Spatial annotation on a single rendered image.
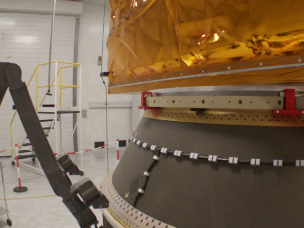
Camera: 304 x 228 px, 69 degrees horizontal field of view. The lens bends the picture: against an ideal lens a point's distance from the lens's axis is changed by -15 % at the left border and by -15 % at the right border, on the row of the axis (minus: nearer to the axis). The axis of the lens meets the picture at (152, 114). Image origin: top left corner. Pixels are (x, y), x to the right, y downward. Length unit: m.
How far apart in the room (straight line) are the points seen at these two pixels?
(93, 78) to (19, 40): 2.90
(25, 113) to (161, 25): 0.85
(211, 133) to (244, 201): 0.30
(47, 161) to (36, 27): 8.03
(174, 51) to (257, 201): 0.77
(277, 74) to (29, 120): 0.78
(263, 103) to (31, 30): 8.17
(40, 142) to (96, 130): 8.14
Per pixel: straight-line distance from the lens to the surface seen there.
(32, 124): 0.79
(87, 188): 0.85
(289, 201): 0.90
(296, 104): 0.94
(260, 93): 0.99
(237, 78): 0.96
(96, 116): 8.88
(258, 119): 0.97
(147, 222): 1.05
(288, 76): 0.83
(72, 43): 8.77
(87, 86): 8.80
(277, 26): 0.82
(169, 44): 1.27
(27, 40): 8.60
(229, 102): 0.95
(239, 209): 0.89
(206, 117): 1.04
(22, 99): 0.78
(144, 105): 1.34
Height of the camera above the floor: 1.69
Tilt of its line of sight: 3 degrees down
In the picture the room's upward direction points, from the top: straight up
